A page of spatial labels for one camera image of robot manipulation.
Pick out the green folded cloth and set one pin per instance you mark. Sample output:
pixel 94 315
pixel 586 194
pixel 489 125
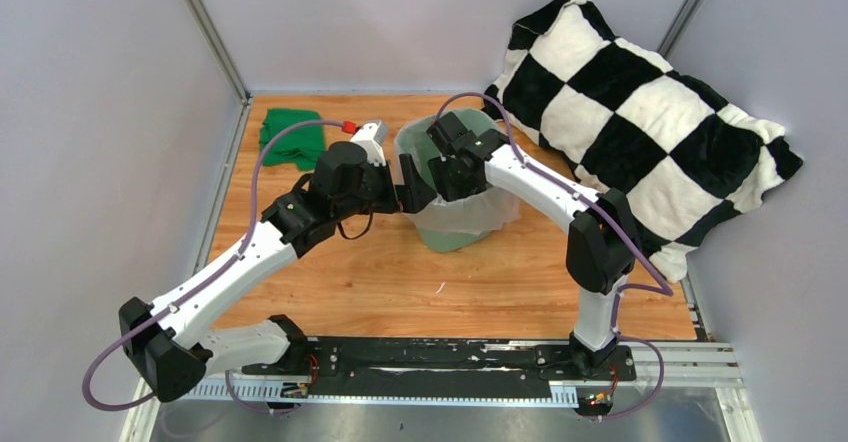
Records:
pixel 301 147

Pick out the black white checkered blanket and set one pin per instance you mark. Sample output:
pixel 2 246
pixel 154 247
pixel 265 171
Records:
pixel 623 118

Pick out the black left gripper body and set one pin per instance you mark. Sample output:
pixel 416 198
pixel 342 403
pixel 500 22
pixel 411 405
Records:
pixel 382 190

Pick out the green plastic trash bin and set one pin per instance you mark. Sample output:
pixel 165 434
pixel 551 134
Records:
pixel 457 227

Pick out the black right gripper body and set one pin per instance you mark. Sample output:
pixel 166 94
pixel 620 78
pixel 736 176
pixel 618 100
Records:
pixel 449 182

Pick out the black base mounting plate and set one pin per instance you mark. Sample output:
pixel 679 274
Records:
pixel 445 367

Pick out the pink translucent trash bag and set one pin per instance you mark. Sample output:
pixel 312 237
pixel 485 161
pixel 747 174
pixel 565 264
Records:
pixel 464 207

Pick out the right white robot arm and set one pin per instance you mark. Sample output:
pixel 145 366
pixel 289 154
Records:
pixel 602 243

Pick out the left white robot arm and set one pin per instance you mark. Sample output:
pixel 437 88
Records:
pixel 173 346

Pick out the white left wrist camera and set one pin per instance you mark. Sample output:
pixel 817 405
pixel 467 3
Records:
pixel 371 137

